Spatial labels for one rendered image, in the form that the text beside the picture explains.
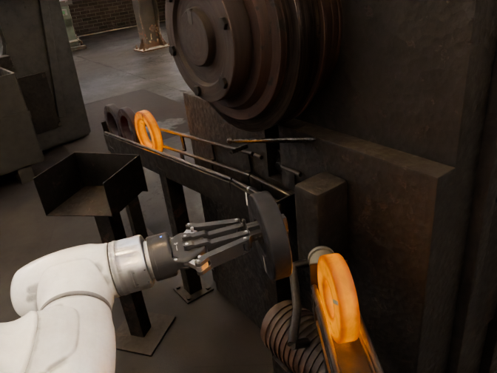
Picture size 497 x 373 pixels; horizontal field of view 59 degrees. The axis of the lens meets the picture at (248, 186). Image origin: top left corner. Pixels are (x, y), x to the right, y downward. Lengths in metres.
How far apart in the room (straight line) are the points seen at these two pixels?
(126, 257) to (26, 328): 0.18
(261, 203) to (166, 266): 0.18
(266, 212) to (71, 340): 0.33
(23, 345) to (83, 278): 0.13
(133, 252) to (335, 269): 0.33
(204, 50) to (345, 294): 0.56
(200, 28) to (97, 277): 0.54
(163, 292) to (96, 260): 1.30
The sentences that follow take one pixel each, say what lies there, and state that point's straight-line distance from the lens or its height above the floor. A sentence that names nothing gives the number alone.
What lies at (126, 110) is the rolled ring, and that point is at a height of 0.75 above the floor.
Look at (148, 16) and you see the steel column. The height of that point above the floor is 0.52.
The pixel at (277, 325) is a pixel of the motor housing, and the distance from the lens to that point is 1.05.
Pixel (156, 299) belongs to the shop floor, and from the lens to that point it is 1.99.
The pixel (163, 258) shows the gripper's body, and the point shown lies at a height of 0.85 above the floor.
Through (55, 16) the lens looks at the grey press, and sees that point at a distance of 3.91.
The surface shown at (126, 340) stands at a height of 0.01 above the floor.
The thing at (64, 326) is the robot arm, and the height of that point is 0.87.
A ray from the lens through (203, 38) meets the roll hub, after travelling 0.97.
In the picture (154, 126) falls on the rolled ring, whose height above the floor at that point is 0.73.
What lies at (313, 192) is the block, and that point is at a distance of 0.96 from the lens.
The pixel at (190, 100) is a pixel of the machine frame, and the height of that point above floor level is 0.85.
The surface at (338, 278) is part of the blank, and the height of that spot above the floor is 0.78.
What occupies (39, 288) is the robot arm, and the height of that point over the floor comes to 0.86.
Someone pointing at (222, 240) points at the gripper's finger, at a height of 0.85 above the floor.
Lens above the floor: 1.26
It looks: 28 degrees down
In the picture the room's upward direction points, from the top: 7 degrees counter-clockwise
